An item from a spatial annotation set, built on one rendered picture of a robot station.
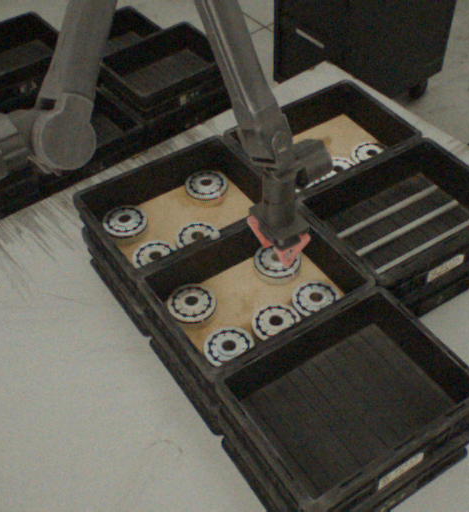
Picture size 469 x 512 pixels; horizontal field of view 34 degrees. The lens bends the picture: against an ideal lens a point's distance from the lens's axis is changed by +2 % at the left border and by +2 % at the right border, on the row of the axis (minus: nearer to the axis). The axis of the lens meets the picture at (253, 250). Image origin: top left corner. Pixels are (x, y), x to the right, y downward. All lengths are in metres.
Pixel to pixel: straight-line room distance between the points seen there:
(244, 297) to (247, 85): 0.58
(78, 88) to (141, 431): 0.79
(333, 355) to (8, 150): 0.79
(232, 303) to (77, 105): 0.71
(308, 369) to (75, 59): 0.77
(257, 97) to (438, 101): 2.50
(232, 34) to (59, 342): 0.88
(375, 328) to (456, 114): 2.11
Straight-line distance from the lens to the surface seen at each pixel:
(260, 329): 1.55
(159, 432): 1.62
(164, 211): 1.85
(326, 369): 1.54
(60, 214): 2.08
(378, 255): 1.75
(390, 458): 1.34
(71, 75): 1.08
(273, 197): 1.28
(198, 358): 1.43
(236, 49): 1.21
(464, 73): 3.88
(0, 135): 1.05
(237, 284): 1.67
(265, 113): 1.23
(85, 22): 1.10
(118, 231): 1.78
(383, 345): 1.59
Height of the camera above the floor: 2.09
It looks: 46 degrees down
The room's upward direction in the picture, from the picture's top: 1 degrees counter-clockwise
